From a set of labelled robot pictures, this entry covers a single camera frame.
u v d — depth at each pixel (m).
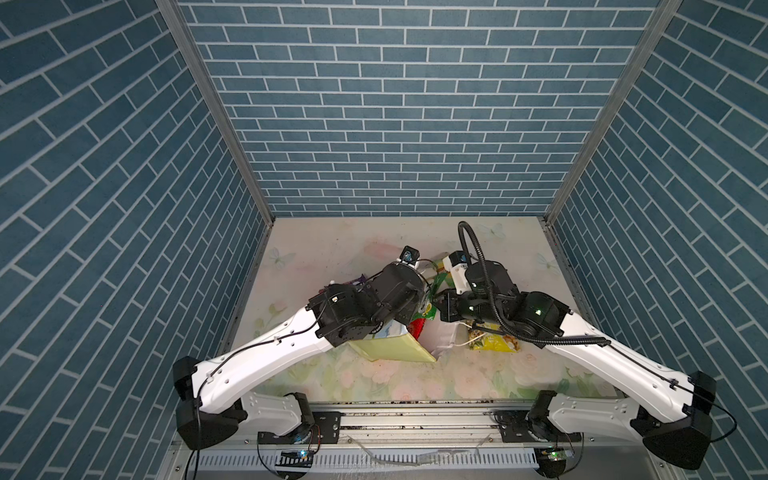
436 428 0.75
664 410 0.40
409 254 0.55
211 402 0.38
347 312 0.44
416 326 0.75
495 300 0.50
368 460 0.70
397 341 0.65
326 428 0.74
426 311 0.68
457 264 0.62
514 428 0.74
